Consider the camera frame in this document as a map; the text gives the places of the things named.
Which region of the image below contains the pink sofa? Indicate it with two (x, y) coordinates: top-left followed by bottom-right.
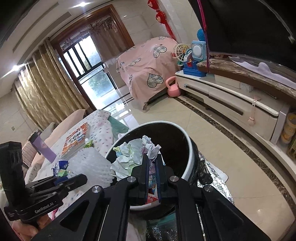
(25, 109), (86, 184)

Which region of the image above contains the pink heart-patterned cover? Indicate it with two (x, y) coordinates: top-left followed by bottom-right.
(116, 36), (180, 110)

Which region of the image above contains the light blue toy box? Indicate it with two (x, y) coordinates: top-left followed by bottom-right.
(191, 41), (207, 61)

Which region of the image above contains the blue toy cash register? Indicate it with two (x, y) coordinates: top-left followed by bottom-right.
(183, 54), (206, 77)

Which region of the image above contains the ferris wheel toy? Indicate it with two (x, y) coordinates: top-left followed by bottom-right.
(171, 43), (190, 67)

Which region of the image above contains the black white-rimmed trash bin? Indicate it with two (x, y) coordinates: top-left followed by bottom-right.
(106, 121), (203, 221)

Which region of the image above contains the white bubble wrap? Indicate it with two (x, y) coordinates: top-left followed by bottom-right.
(67, 147), (114, 190)

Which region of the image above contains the pink stick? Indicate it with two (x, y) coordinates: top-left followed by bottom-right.
(197, 0), (210, 73)

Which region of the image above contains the black camera module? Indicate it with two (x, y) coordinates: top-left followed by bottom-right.
(1, 141), (28, 210)

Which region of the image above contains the dark blue wrapper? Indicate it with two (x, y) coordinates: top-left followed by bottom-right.
(52, 160), (69, 177)

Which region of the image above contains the red wrapper in bin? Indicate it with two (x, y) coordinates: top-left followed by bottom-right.
(146, 174), (158, 204)

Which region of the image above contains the red wall decoration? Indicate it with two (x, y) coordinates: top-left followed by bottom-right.
(147, 0), (176, 40)

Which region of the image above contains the white paper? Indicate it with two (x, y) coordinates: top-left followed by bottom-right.
(111, 135), (161, 181)

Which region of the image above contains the white dotted table cloth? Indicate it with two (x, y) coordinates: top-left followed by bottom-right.
(25, 110), (114, 219)

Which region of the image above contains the balcony glass door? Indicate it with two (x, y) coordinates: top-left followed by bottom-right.
(59, 34), (128, 109)

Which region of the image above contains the green drink carton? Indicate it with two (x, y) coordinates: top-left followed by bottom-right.
(57, 169), (68, 177)

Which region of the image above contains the gold curtain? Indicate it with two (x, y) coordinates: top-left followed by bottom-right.
(13, 40), (93, 130)

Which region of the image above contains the white TV cabinet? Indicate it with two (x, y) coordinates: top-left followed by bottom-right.
(176, 71), (295, 177)

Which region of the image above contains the pink kettlebell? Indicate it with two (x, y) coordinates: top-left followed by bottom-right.
(165, 76), (181, 97)

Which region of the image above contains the colourful children's book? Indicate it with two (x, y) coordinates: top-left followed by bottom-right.
(60, 122), (90, 160)

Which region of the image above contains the left hand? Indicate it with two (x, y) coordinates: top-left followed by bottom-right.
(11, 214), (52, 241)

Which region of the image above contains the white lace runner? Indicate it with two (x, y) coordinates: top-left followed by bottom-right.
(229, 57), (295, 88)

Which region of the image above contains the green gold snack pouch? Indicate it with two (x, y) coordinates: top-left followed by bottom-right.
(84, 138), (93, 148)

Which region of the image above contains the purple bottle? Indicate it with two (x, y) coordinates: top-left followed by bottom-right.
(29, 132), (57, 163)

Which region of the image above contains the blue spiky ball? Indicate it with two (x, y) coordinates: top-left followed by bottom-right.
(197, 29), (206, 42)

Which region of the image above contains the black television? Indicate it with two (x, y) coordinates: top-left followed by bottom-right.
(190, 0), (295, 71)

